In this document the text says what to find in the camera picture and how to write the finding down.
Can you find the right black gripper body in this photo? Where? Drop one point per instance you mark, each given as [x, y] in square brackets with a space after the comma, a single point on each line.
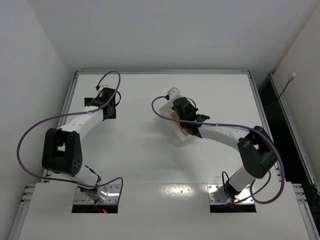
[180, 106]

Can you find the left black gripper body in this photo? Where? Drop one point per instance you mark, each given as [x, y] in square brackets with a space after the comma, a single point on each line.
[104, 94]

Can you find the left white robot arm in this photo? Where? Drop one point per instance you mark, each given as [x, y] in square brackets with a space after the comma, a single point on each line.
[62, 151]

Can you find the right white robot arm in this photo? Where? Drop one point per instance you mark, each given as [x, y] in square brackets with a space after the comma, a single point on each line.
[256, 156]

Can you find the white front cover panel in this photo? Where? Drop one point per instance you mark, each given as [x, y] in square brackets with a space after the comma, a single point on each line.
[159, 212]

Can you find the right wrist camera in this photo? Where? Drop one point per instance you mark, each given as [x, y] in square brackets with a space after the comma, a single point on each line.
[173, 93]

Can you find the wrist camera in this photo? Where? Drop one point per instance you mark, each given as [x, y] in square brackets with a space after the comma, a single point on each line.
[99, 87]
[173, 93]

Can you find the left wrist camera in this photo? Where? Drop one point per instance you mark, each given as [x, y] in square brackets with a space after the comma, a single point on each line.
[99, 87]

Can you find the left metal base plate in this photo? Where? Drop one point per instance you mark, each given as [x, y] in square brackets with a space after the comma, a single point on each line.
[106, 195]

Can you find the metal base plate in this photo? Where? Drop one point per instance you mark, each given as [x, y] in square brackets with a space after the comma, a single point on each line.
[106, 195]
[218, 197]

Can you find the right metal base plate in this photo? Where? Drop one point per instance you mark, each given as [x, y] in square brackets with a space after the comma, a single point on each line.
[218, 197]

